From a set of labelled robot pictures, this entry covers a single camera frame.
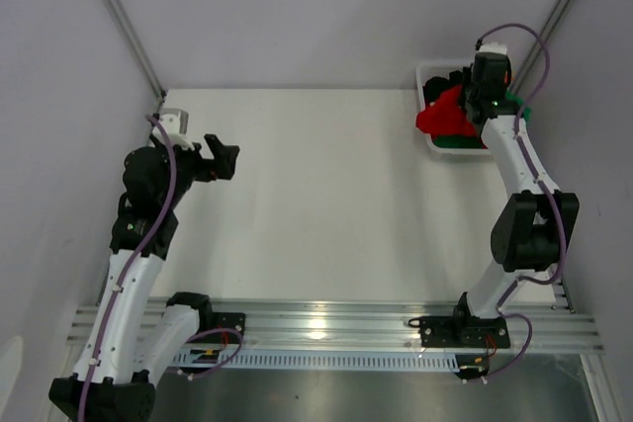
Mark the slotted cable duct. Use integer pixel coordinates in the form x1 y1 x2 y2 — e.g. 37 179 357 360
160 348 464 373

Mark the white plastic basket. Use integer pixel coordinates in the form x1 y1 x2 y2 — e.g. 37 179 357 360
415 57 492 161

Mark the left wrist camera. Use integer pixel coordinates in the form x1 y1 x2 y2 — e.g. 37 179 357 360
146 108 194 151

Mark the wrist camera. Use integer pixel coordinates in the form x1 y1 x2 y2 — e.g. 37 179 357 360
475 39 508 56
146 108 194 151

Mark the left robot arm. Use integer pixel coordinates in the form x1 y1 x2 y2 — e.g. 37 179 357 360
48 134 243 421

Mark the corner metal profile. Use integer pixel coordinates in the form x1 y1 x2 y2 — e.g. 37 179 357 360
513 0 575 91
101 0 165 102

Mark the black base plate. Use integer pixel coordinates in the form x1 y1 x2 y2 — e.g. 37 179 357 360
407 316 510 349
195 312 246 345

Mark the red t shirt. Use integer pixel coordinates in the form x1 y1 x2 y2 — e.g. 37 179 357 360
415 85 478 137

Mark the black t shirt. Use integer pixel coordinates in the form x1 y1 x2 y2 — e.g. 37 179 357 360
422 66 471 107

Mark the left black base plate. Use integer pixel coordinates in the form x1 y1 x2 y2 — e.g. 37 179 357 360
195 312 246 345

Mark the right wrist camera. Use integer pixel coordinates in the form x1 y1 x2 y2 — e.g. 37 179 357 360
475 39 508 56

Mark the aluminium mounting rail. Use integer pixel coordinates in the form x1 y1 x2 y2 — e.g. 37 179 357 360
65 296 605 355

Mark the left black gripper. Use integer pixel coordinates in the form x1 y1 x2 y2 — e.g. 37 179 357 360
150 132 237 210

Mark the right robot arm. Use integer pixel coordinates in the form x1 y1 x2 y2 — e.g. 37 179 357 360
451 50 580 347

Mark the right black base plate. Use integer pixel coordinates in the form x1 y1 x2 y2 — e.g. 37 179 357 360
407 316 510 349

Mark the right corner metal profile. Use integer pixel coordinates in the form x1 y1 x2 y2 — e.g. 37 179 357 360
513 0 575 91

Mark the left corner metal profile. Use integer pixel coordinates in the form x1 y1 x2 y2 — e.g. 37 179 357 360
101 0 165 102

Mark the green t shirt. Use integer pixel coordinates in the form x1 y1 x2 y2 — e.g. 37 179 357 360
432 90 533 150

